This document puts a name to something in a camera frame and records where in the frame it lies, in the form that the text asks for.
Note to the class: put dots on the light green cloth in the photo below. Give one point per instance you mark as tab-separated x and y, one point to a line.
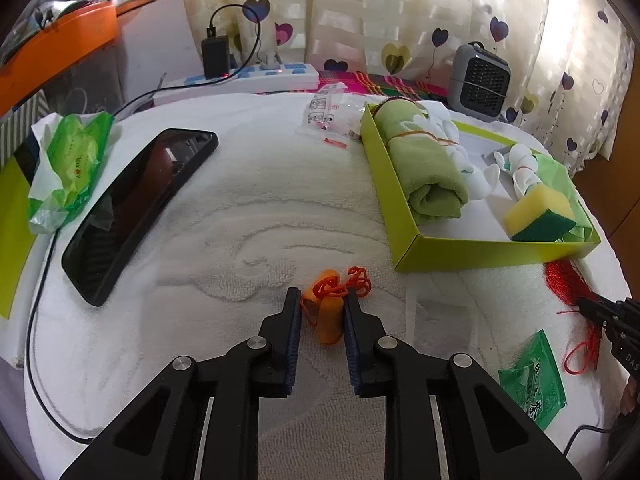
560	175

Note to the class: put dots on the heart print curtain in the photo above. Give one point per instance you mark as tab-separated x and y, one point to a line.
360	10

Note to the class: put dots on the white plug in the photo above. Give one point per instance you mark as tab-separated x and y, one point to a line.
270	59

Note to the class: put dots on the white sock bundle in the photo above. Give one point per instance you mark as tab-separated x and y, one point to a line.
462	152
522	172

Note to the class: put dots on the yellow green sponge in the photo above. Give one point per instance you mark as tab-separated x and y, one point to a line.
537	207

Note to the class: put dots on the orange shelf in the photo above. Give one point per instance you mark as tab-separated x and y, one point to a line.
75	35

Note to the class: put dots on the striped box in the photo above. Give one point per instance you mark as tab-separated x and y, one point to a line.
20	120

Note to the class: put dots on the green printed packet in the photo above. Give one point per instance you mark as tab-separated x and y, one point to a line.
535	385

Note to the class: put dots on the grey portable fan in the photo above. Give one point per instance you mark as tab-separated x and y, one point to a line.
480	80

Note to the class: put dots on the green tissue pack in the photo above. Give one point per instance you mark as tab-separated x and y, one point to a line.
70	160

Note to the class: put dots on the red mesh scrubber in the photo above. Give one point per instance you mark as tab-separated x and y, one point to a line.
560	280

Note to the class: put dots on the black charger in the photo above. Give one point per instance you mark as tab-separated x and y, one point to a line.
216	57

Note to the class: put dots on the white textured blanket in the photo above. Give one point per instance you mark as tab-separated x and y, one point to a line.
225	220

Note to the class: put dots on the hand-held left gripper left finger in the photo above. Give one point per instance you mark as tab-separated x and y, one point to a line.
296	340

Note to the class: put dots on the white blue power strip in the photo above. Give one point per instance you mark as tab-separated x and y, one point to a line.
280	74

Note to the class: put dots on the rolled green towel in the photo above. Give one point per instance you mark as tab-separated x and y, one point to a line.
425	175

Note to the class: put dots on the brown wooden furniture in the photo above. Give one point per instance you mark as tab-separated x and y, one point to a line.
610	210

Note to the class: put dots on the black smartphone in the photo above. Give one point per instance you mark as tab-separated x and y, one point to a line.
135	200

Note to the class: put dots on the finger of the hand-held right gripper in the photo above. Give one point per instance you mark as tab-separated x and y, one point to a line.
600	310

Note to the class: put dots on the lime green box tray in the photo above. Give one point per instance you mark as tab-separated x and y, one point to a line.
475	257

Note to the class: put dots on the clear printed plastic bag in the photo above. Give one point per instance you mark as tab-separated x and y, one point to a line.
335	115

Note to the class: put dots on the lime green folder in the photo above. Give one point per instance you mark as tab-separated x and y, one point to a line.
12	235

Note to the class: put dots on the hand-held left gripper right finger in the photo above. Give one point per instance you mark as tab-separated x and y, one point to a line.
350	345

